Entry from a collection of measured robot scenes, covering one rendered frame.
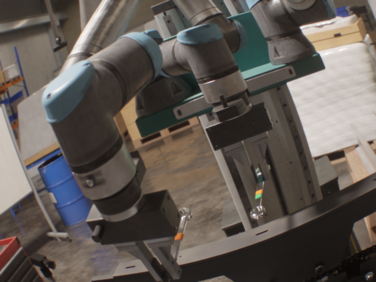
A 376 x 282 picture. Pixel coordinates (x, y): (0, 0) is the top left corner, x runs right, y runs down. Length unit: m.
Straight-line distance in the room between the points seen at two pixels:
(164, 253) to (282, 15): 1.02
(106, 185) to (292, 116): 1.26
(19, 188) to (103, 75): 5.05
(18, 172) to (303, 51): 4.55
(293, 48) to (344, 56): 2.68
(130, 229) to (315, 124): 3.93
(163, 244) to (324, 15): 1.03
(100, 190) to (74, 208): 5.68
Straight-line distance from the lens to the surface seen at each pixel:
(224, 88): 1.02
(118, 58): 0.67
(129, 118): 9.28
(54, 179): 6.24
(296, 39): 1.60
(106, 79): 0.64
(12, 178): 5.61
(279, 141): 1.88
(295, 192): 1.95
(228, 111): 0.99
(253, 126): 1.06
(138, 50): 0.70
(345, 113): 4.41
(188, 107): 1.61
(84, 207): 6.38
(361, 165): 3.55
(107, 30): 0.87
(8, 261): 2.89
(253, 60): 1.74
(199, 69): 1.03
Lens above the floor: 1.62
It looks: 12 degrees down
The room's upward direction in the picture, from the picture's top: 23 degrees counter-clockwise
